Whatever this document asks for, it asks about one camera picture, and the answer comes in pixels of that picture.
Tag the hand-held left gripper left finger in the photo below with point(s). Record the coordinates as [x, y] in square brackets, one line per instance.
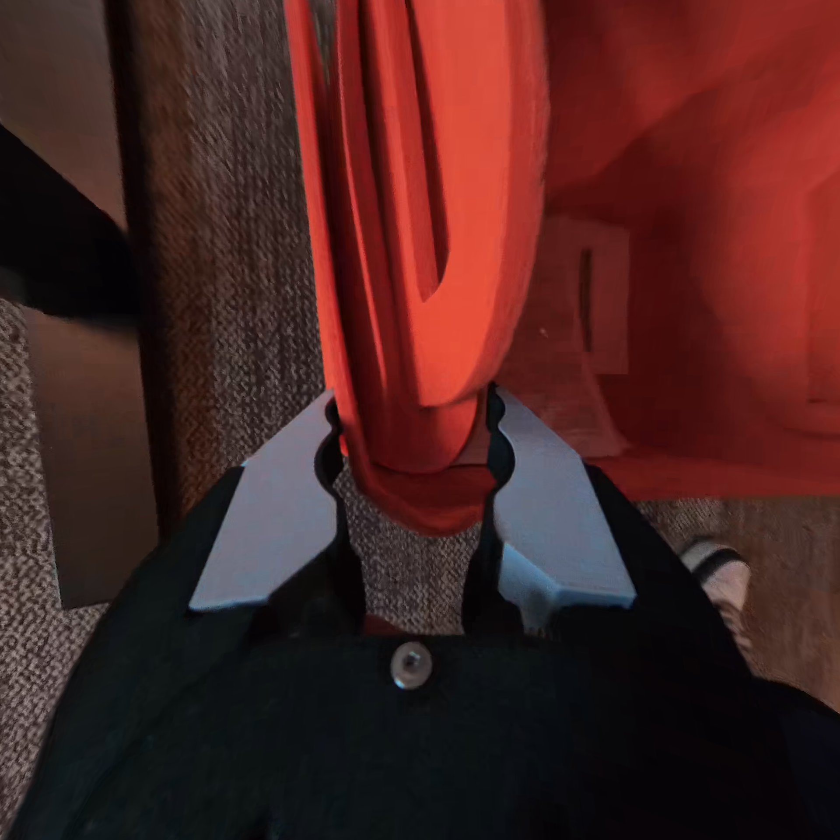
[275, 525]

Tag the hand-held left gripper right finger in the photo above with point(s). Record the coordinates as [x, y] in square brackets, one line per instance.
[564, 525]

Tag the orange fabric bin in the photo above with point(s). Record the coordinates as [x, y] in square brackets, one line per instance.
[689, 164]

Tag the metal desk leg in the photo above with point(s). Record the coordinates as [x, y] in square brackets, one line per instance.
[98, 459]

